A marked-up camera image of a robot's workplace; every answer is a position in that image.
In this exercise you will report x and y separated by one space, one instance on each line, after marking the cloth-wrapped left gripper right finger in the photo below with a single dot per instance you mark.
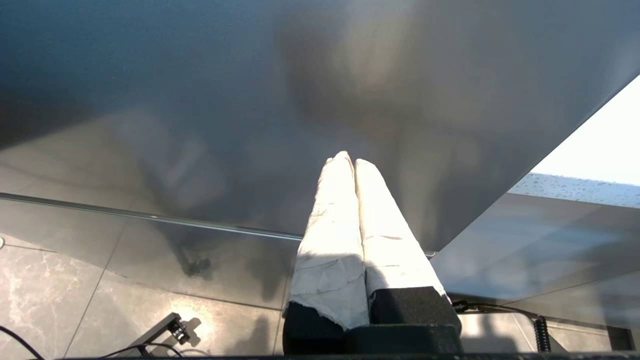
390 240

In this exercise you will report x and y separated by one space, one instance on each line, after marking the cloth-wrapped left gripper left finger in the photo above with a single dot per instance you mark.
330 250

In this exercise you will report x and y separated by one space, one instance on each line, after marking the grey base cabinet front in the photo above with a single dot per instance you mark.
540 245

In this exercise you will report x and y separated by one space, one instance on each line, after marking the tall white cabinet grey front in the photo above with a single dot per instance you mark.
200 100

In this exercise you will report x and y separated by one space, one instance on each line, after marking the small black box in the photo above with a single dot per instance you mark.
621 339

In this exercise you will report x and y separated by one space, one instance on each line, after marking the black bracket with small wheel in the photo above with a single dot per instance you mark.
172 327

